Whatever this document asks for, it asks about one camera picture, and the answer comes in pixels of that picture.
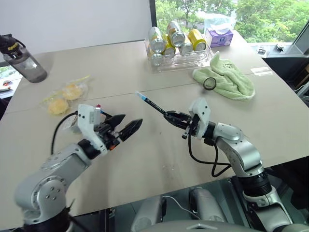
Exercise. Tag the dark tape roll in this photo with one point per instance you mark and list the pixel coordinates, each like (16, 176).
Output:
(209, 83)

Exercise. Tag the small black sill object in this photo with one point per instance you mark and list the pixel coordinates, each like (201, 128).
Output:
(279, 47)

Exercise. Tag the clear plastic can bin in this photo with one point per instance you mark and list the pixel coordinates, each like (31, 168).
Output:
(183, 61)

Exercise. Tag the white and red object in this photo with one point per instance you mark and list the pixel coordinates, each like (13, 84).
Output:
(5, 86)

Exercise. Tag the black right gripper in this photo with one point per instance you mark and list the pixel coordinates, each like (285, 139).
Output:
(192, 125)

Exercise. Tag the yellow drink can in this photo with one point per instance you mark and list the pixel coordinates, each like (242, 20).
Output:
(197, 39)
(169, 47)

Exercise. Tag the light green towel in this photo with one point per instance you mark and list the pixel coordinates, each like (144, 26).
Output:
(231, 79)

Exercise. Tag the round yellow bread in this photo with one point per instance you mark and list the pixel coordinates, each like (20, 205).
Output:
(58, 106)
(72, 91)

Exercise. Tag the clear plastic bread bag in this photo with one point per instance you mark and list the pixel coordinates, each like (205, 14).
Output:
(66, 95)

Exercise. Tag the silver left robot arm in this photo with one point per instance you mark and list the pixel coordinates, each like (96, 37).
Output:
(55, 174)

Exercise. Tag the purple tissue box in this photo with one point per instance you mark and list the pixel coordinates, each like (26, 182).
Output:
(218, 37)

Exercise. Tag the black chair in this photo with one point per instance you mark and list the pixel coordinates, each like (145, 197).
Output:
(289, 70)

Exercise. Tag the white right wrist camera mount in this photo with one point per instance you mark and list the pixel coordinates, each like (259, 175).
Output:
(201, 108)

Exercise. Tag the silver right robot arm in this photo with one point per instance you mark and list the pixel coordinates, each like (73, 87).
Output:
(243, 154)

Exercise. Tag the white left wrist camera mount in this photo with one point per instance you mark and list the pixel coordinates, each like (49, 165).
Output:
(85, 120)

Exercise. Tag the grey water bottle black lid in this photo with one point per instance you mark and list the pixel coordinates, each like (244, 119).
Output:
(25, 65)

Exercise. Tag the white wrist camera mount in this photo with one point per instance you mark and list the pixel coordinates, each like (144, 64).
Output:
(201, 108)
(85, 120)

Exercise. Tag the black window post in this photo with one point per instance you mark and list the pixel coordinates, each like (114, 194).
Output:
(152, 19)

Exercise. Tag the grey robot torso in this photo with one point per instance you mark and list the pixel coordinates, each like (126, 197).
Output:
(217, 227)

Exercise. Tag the black pen with blue grip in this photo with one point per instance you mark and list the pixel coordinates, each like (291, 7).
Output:
(150, 102)

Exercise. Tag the grey rounded robot leg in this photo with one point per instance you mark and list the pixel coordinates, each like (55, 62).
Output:
(148, 212)
(207, 203)

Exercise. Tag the small white sill object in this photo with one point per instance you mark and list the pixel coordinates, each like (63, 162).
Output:
(262, 50)

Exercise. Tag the silver drink can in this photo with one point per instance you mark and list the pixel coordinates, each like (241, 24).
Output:
(156, 39)
(186, 48)
(176, 33)
(156, 59)

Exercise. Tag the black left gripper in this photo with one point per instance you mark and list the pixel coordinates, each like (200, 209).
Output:
(109, 135)

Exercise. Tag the small clear labelled container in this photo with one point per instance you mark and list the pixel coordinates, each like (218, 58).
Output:
(71, 124)

